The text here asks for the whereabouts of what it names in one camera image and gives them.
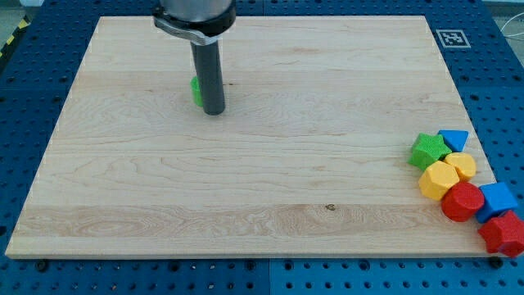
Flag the red star block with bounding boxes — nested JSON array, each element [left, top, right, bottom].
[[477, 210, 523, 258]]

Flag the white fiducial marker tag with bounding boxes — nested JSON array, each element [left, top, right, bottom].
[[436, 29, 471, 48]]

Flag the yellow hexagon block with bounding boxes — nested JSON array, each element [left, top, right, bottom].
[[418, 161, 460, 201]]

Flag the white cable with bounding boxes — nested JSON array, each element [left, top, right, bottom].
[[499, 11, 524, 42]]

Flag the dark grey cylindrical pointer rod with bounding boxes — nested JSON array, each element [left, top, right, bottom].
[[191, 42, 225, 116]]

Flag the wooden board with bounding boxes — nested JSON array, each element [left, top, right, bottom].
[[6, 16, 486, 259]]

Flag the blue triangle block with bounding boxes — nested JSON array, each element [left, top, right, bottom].
[[438, 129, 469, 152]]

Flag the red cylinder block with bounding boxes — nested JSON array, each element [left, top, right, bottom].
[[440, 182, 485, 222]]

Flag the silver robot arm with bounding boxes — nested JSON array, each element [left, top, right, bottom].
[[151, 0, 237, 46]]

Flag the green block behind rod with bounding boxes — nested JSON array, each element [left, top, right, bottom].
[[190, 75, 203, 107]]

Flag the small yellow block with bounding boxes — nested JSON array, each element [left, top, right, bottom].
[[444, 152, 477, 182]]

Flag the blue cube block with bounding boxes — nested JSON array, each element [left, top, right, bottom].
[[476, 182, 518, 224]]

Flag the green star block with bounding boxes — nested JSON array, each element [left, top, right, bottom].
[[408, 133, 452, 170]]

